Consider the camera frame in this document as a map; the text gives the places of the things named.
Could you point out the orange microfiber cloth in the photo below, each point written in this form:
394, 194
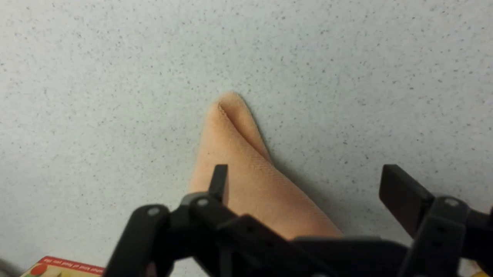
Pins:
247, 169

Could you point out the blue toy food box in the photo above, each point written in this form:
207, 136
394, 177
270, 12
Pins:
62, 268

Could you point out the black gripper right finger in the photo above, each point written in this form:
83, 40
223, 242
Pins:
436, 231

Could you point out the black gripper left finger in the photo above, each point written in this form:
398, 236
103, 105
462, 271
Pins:
220, 231

